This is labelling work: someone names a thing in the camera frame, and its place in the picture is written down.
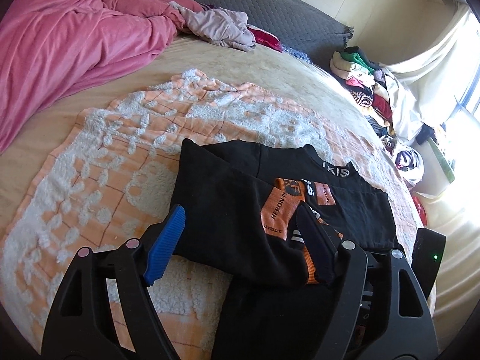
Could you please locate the grey quilted headboard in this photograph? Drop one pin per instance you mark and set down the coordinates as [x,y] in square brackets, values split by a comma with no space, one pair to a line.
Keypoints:
[296,24]

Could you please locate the pile of mixed clothes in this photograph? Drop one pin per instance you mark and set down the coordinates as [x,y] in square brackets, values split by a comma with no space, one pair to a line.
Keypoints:
[366,83]

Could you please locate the mauve crumpled garment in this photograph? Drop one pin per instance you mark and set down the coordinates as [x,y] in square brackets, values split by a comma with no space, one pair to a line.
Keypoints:
[219,26]

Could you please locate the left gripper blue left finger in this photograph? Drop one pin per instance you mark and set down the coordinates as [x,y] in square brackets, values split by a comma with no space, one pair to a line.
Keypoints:
[160,241]

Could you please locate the red satin cloth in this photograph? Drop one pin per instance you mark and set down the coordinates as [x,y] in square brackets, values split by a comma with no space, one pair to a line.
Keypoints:
[265,38]

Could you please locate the white curtain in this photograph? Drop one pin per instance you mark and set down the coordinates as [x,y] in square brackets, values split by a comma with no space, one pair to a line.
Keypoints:
[436,108]

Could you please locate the pink duvet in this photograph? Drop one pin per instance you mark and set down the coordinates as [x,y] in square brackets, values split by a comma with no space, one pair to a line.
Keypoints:
[51,49]

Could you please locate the beige bed cover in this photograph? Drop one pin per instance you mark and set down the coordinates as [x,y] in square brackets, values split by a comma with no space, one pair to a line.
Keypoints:
[262,67]

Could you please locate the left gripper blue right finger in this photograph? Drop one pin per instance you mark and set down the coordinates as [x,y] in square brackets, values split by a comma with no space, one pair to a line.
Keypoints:
[319,246]

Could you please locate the black sweatshirt with orange cuffs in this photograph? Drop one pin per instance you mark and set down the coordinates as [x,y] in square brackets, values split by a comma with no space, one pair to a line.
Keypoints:
[240,199]

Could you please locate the blue patterned cloth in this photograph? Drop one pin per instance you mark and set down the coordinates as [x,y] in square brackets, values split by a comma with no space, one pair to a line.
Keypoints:
[296,53]

